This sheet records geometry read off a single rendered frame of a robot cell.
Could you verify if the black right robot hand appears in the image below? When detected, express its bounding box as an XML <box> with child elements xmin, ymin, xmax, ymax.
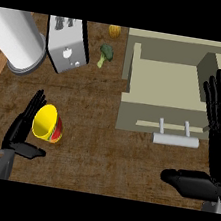
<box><xmin>157</xmin><ymin>62</ymin><xmax>221</xmax><ymax>205</ymax></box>

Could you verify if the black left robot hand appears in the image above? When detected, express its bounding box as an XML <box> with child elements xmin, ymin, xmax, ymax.
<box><xmin>0</xmin><ymin>85</ymin><xmax>57</xmax><ymax>163</ymax></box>

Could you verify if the yellow cup with red print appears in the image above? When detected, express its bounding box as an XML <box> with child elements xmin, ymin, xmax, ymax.
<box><xmin>29</xmin><ymin>101</ymin><xmax>68</xmax><ymax>145</ymax></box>

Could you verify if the olive drawer front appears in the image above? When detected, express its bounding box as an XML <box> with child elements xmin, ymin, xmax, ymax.
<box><xmin>114</xmin><ymin>88</ymin><xmax>221</xmax><ymax>146</ymax></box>

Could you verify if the olive open drawer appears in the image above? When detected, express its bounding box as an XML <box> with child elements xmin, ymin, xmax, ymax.
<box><xmin>124</xmin><ymin>39</ymin><xmax>221</xmax><ymax>118</ymax></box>

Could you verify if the olive cabinet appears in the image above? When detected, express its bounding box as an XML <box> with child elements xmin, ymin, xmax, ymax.
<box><xmin>121</xmin><ymin>27</ymin><xmax>221</xmax><ymax>96</ymax></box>

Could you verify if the silver toaster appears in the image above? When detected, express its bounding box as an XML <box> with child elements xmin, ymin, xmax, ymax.
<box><xmin>40</xmin><ymin>15</ymin><xmax>96</xmax><ymax>78</ymax></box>

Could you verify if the green broccoli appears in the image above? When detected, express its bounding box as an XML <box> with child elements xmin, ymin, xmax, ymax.
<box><xmin>96</xmin><ymin>42</ymin><xmax>116</xmax><ymax>71</ymax></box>

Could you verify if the white drawer handle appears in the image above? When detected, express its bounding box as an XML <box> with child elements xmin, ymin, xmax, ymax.
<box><xmin>151</xmin><ymin>116</ymin><xmax>203</xmax><ymax>152</ymax></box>

